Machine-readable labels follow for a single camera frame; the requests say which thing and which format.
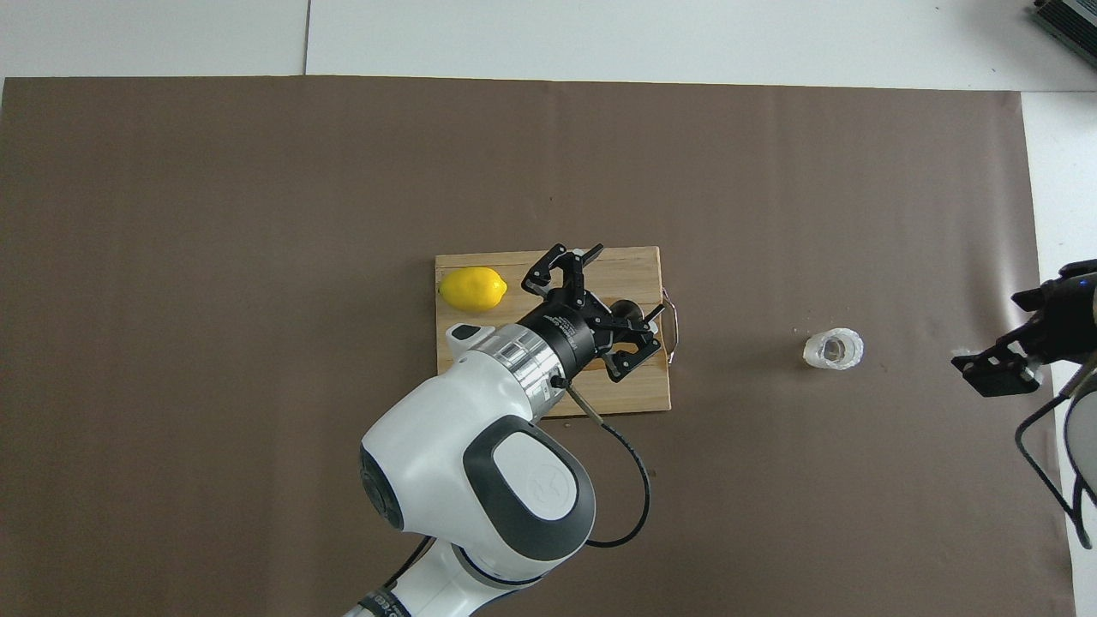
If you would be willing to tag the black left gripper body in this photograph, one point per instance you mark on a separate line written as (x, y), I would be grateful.
(566, 330)

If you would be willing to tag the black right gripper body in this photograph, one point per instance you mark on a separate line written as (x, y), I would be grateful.
(1071, 317)

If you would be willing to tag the metal jigger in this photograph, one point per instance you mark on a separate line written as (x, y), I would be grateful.
(628, 313)

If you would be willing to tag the clear plastic cup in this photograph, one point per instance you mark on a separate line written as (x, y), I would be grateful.
(833, 350)

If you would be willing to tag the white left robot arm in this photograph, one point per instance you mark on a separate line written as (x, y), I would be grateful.
(446, 463)

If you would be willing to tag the wooden cutting board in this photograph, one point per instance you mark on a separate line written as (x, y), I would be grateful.
(634, 274)

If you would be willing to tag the yellow lemon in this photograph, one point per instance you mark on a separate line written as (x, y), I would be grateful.
(471, 290)

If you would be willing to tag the black ribbed device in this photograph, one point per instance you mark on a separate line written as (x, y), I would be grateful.
(1067, 19)

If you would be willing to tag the brown paper table mat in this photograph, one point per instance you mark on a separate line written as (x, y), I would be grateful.
(171, 343)

